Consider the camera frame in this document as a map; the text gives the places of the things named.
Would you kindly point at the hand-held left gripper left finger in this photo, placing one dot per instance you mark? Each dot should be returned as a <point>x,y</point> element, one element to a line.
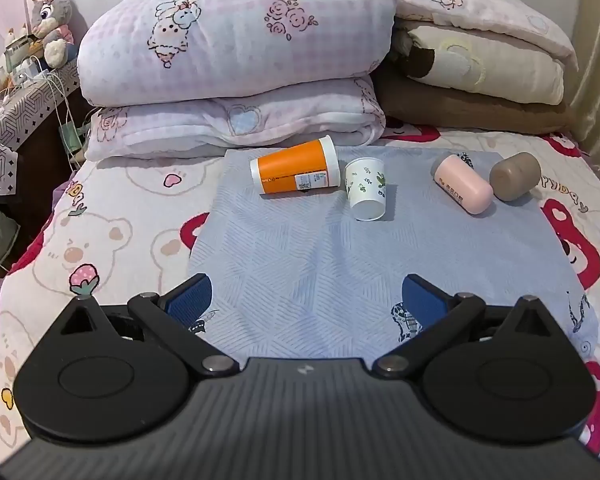
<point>191,296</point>

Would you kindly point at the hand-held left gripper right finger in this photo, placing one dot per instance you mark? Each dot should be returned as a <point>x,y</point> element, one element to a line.
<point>422,299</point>

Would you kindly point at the brown cup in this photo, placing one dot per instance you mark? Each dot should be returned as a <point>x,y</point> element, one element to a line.
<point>515,176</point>

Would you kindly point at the white leaf print paper cup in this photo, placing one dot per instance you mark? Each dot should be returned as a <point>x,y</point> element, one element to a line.
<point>365,187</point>

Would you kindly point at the orange and white cup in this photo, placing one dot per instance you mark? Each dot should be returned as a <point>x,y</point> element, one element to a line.
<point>294,167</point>

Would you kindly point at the light blue patterned mat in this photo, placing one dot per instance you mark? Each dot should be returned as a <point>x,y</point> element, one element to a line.
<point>305,260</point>

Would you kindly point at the pink cylindrical bottle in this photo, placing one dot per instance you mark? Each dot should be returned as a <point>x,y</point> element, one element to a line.
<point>462,185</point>

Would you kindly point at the brown folded blanket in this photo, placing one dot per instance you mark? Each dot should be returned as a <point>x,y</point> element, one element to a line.
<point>460,107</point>

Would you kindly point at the cream folded blanket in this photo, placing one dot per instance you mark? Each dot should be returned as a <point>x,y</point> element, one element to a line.
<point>500,67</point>

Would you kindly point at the green charger pouch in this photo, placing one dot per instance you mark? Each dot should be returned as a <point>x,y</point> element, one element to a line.
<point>72,138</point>

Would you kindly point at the pink checked folded quilt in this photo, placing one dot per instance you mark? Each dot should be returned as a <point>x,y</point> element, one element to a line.
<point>230,50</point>

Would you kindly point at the bedside table with patterned cloth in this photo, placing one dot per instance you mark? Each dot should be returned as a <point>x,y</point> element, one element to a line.
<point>25,110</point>

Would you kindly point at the pink printed pillow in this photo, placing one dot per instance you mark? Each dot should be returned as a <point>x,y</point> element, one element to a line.
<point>480,5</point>

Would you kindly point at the box on bedside table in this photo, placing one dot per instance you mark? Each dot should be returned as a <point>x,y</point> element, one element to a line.
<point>26,62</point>

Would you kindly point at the small white plush toy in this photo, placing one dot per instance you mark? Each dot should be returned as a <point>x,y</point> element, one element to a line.
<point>7,42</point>

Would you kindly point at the grey plush rabbit toy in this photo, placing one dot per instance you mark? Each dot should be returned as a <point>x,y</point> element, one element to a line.
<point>50,15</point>

